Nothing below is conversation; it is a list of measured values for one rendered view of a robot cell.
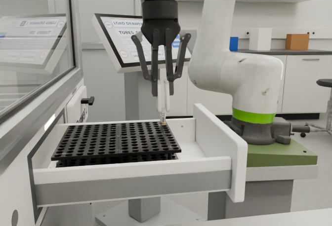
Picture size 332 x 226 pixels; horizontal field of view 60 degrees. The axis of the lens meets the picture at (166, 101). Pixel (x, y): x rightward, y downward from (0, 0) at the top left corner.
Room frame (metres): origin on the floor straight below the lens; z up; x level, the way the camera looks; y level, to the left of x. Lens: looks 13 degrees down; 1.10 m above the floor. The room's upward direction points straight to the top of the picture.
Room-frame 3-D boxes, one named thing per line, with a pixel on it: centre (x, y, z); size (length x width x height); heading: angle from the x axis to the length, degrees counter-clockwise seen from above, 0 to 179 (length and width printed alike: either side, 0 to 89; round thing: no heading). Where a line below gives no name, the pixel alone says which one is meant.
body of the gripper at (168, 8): (0.63, 0.01, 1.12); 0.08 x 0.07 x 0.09; 99
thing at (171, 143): (0.57, 0.00, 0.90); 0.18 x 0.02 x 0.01; 9
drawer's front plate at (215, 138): (0.58, -0.10, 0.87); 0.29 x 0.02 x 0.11; 9
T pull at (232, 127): (0.59, -0.13, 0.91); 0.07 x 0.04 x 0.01; 9
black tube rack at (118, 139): (0.55, 0.10, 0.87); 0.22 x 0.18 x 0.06; 99
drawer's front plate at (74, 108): (0.84, 0.26, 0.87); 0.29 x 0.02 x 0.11; 9
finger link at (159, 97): (0.63, 0.02, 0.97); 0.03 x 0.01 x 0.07; 9
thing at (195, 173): (0.55, 0.10, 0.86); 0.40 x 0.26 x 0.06; 99
